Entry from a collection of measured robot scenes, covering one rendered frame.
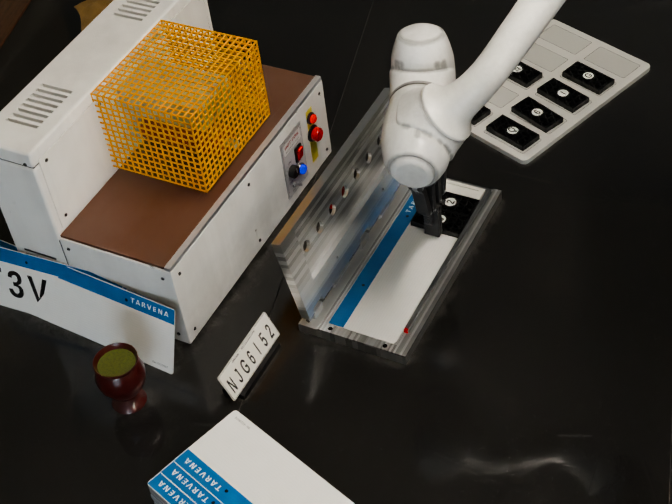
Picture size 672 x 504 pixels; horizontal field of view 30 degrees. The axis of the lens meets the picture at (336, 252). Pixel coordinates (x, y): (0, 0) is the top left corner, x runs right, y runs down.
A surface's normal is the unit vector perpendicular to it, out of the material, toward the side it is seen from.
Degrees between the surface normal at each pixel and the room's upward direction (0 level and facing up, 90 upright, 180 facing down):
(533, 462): 0
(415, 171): 96
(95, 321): 69
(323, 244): 79
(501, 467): 0
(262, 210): 90
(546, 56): 0
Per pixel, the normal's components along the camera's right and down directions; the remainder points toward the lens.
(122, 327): -0.52, 0.35
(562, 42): -0.11, -0.70
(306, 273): 0.85, 0.11
